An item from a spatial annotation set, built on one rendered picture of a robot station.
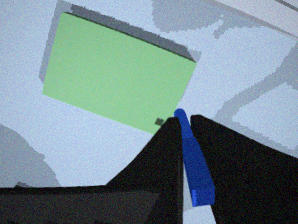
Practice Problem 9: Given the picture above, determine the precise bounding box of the green tray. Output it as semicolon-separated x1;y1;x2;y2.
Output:
43;12;197;135

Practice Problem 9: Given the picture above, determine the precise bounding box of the blue pin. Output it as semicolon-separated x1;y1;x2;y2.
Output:
174;108;216;208

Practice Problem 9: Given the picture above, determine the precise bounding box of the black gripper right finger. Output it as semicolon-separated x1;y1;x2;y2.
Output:
190;113;298;224

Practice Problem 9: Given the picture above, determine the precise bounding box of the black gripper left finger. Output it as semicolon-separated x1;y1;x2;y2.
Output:
0;116;184;224

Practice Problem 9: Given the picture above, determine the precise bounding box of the light grey slotted metal rail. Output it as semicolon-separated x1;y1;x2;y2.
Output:
202;0;298;41

